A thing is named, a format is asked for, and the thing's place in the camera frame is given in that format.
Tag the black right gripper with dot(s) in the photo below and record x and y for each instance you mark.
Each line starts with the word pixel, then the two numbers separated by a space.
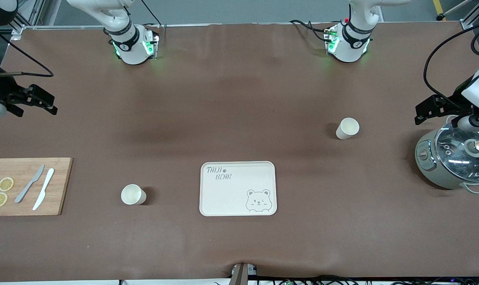
pixel 0 90

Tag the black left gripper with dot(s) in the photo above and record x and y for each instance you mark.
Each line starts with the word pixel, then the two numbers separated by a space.
pixel 455 99

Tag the white IKEA cup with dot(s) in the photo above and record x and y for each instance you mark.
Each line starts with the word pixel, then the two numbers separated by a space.
pixel 131 194
pixel 348 127

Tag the glass pot lid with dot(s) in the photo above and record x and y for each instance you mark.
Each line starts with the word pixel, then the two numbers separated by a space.
pixel 457 158

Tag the grey electric cooking pot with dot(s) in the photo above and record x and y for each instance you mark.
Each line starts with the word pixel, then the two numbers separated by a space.
pixel 429 170

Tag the bamboo cutting board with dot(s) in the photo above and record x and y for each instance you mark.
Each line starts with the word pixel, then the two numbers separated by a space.
pixel 61 186

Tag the white plastic knife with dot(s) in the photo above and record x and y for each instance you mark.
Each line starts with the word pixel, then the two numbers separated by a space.
pixel 44 188

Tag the grey plastic knife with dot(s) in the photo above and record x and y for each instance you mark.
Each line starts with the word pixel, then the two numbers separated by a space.
pixel 27 188

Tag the green lit connector plate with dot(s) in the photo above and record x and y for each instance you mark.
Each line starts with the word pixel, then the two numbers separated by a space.
pixel 149 46
pixel 331 39

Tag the brown table mat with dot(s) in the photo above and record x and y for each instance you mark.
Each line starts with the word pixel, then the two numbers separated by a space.
pixel 239 99

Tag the cream bear print tray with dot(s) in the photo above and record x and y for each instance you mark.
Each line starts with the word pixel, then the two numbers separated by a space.
pixel 231 194

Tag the aluminium frame profile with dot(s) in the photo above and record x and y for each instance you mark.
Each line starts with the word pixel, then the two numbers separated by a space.
pixel 23 27
pixel 471 18

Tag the grey clamp bracket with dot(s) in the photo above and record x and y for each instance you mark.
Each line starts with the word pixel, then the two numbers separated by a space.
pixel 242 273

